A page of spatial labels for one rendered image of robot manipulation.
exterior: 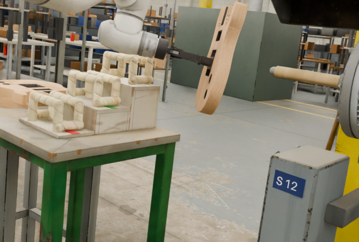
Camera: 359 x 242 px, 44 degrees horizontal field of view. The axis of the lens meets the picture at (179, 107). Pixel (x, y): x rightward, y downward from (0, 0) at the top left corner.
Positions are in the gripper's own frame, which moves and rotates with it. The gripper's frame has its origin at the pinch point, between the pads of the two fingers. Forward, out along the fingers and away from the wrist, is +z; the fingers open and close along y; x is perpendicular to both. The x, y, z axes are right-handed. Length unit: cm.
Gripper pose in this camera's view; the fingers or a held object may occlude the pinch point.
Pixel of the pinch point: (209, 62)
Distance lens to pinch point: 162.3
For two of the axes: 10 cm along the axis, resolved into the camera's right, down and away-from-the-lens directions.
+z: 9.6, 2.6, 1.0
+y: 0.7, 1.1, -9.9
